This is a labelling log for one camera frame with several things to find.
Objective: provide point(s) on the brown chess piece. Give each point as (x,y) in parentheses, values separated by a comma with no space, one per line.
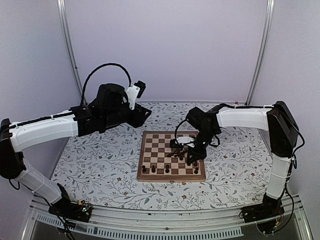
(181,151)

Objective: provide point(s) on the wooden chess board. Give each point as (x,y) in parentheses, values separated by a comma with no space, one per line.
(155,146)

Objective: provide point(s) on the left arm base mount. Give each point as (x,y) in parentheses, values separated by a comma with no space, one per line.
(79,211)

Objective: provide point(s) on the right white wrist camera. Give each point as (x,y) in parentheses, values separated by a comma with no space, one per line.
(180,142)

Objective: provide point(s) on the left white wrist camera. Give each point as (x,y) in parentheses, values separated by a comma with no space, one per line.
(134,92)

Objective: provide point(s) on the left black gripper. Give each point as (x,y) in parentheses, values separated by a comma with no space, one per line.
(139,117)

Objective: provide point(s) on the left aluminium frame post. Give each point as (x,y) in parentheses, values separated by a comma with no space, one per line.
(61,7)

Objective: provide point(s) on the floral patterned table mat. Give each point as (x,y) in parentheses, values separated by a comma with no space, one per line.
(102,168)

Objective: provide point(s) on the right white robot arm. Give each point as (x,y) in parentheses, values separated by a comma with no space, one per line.
(276,119)

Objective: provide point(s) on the dark pawn placed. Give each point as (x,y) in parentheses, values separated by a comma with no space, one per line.
(144,169)
(153,169)
(167,168)

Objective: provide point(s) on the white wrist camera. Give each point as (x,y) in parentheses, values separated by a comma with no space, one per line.
(180,142)
(134,92)

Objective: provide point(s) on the right aluminium frame post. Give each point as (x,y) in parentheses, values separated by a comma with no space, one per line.
(262,49)

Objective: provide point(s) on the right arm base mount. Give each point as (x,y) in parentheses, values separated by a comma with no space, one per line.
(269,208)

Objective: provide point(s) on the aluminium frame post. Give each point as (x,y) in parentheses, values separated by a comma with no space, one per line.
(61,7)
(262,49)

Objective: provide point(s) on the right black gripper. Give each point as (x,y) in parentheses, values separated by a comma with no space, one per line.
(191,160)

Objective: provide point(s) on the front aluminium rail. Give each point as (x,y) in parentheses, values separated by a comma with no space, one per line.
(109,223)

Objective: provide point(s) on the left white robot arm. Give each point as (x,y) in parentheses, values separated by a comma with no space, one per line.
(17,136)

